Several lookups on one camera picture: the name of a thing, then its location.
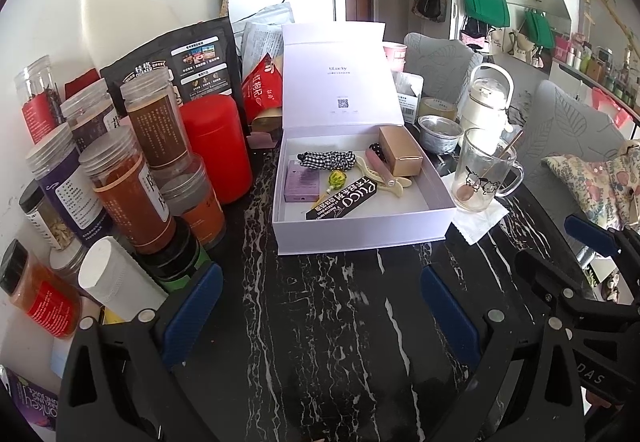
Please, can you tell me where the white gift box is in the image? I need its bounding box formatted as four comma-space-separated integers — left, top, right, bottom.
272, 23, 457, 257

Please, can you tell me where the dark contents clear jar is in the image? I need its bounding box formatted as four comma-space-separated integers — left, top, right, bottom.
61, 92, 124, 153

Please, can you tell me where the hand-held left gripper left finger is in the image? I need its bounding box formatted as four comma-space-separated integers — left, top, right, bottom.
55, 263, 224, 442

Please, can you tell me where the white thermos jug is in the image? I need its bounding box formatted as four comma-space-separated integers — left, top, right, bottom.
460, 63, 516, 139

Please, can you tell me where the short orange jar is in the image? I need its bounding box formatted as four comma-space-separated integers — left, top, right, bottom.
160, 167, 227, 249

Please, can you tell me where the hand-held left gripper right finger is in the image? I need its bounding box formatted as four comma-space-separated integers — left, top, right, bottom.
420, 266, 586, 442

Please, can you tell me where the gold cardboard box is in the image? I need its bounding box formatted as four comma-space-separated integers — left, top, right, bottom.
378, 126, 426, 178

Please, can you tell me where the white labelled carton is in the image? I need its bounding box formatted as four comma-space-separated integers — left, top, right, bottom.
395, 72, 425, 124

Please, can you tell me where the small seed jar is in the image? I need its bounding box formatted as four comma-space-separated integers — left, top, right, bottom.
19, 179, 77, 251

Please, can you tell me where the purple box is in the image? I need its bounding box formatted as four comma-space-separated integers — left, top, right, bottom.
283, 159, 321, 203

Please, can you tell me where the white cutting board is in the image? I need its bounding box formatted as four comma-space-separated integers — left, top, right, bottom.
80, 0, 184, 68

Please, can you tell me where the pink lipstick tube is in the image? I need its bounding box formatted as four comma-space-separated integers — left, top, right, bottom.
366, 149, 397, 185

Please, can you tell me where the red label clear jar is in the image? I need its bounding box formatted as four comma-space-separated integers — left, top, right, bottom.
14, 56, 64, 146

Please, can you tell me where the white paper napkin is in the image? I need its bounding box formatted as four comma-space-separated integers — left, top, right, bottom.
452, 199, 510, 245

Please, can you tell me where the white label orange jar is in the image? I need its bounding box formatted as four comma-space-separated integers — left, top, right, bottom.
80, 127, 179, 253

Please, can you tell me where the red label spice bottle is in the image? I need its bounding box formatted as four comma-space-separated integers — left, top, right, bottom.
0, 239, 82, 339

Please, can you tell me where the tape roll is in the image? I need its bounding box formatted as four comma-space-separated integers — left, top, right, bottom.
419, 96, 459, 121

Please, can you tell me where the pink paper cup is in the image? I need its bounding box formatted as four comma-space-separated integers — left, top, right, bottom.
382, 42, 409, 73

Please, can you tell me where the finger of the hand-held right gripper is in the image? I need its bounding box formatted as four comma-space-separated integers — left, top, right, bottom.
515, 249, 640, 319
564, 214, 640, 263

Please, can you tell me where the floral cushion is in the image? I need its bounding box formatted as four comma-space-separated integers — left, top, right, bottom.
542, 142, 640, 231

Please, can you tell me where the metal spoon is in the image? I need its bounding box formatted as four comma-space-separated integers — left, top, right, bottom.
457, 129, 525, 203

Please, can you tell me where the black coffee bag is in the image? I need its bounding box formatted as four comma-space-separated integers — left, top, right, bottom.
100, 16, 239, 123

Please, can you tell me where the crumpled printed paper bag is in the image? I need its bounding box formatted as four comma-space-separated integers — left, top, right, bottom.
242, 4, 294, 73

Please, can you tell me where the grey padded chair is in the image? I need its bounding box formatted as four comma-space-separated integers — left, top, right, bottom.
404, 32, 484, 103
525, 80, 632, 223

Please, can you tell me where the row of shelf bottles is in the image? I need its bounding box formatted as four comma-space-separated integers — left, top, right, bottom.
550, 34, 640, 108

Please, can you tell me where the tall brown label jar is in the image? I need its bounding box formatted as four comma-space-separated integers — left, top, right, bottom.
121, 79, 194, 171

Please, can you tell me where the yellow green ball charm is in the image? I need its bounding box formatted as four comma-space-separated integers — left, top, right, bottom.
320, 170, 349, 203

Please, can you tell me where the glass mug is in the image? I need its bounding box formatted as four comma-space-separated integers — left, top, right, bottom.
452, 128, 526, 213

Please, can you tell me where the green label black jar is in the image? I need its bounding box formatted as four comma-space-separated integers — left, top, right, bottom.
145, 221, 217, 296

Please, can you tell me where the green tote bag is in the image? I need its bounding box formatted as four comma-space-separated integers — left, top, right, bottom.
522, 9, 555, 50
460, 0, 511, 28

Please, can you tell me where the purple printed packet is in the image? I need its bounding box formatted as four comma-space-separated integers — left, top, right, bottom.
5, 369, 62, 434

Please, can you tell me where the red snack packet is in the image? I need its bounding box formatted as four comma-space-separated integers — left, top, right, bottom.
242, 52, 285, 123

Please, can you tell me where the red canister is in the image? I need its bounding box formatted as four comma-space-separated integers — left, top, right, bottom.
180, 96, 254, 205

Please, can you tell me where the blue label jar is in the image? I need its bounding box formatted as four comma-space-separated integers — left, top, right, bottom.
26, 124, 114, 243

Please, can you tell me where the black white gingham scrunchie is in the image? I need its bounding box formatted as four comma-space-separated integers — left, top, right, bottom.
298, 149, 357, 171

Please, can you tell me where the black lettered long box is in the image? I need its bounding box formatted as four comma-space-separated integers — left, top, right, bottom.
306, 187, 386, 223

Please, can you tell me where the cream hair claw clip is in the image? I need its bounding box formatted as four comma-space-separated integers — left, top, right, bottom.
352, 154, 414, 199

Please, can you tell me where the foil cup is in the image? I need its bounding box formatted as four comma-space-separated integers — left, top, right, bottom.
417, 115, 465, 155

